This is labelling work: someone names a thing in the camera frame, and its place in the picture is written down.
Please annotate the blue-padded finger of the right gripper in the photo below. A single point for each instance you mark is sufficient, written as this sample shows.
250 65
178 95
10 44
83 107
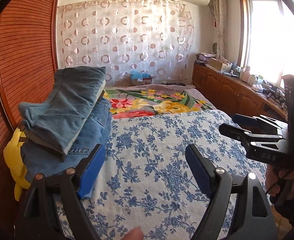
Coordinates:
261 122

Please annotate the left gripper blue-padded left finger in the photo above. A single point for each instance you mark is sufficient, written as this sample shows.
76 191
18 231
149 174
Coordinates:
40 216

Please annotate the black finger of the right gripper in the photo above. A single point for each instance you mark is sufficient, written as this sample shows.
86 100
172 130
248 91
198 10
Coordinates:
270 133

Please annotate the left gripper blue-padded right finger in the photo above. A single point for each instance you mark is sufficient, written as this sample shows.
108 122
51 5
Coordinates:
252 217

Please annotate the teal blue shorts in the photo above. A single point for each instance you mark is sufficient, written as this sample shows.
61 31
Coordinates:
64 109

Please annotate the person's right hand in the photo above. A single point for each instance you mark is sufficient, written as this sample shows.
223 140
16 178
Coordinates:
273 177

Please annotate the person's left hand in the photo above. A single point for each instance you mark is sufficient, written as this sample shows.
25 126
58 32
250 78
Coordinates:
134 234

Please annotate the long wooden sideboard cabinet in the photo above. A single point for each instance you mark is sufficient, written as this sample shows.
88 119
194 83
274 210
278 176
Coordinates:
234 96

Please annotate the white plastic bottle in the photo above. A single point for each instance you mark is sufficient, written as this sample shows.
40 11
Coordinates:
245 74

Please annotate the open cardboard box on cabinet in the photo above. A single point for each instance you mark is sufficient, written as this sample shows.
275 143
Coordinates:
221 67

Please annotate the blue floral white bedspread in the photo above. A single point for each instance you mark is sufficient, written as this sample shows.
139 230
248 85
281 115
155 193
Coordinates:
146 182

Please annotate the cardboard box with blue cloth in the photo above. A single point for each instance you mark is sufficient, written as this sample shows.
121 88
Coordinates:
138 79

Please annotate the colourful flower blanket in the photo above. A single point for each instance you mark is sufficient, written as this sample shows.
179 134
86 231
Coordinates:
148 100

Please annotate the sheer curtain with pink circles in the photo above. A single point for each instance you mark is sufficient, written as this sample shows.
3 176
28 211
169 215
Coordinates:
127 37

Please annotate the tied beige window curtain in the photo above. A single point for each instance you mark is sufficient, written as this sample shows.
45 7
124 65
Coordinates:
220 11

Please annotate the brown louvred wooden wardrobe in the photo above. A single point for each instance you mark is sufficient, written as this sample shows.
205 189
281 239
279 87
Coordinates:
28 62

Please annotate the window with wooden frame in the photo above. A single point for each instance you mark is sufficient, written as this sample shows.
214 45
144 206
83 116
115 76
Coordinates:
268 38

